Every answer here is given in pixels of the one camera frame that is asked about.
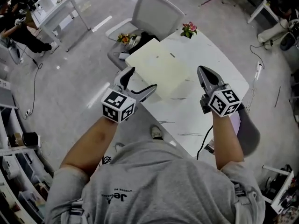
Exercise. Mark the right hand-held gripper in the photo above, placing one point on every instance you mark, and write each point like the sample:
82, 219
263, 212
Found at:
224, 102

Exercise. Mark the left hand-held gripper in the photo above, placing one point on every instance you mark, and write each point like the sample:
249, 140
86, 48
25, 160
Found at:
118, 106

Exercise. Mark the cream box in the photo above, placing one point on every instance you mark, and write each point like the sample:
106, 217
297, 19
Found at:
158, 66

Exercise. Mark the person's left forearm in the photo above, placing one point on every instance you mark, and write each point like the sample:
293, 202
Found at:
88, 143

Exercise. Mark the person's right forearm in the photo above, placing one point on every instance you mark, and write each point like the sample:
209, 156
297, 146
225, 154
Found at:
224, 143

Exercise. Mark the white marble table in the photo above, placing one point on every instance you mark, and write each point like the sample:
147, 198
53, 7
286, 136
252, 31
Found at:
187, 115

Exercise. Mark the black bag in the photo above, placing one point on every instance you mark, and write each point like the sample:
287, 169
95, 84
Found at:
144, 39

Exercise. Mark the orange flower bunch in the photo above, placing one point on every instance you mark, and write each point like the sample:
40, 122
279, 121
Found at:
125, 38

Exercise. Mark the white power strip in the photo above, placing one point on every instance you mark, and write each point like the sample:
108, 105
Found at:
258, 70

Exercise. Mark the person's white shoe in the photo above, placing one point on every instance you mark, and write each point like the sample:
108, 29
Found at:
156, 131

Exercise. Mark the pink flowers in white pot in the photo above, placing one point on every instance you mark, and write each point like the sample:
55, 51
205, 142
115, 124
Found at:
189, 29

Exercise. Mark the grey chair with purple cushion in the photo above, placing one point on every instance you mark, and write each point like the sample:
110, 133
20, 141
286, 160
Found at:
250, 132

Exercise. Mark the grey mesh office chair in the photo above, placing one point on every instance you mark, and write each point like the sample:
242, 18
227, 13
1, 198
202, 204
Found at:
156, 10

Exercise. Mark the person's grey shirt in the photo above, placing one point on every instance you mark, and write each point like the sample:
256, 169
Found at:
151, 183

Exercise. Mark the black cylinder container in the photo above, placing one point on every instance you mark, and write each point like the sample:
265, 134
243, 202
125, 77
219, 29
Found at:
30, 139

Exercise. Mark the white box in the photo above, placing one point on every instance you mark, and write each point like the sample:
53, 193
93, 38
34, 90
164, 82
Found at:
44, 2

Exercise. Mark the white metal frame table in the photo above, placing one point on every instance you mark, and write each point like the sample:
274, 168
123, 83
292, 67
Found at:
58, 8

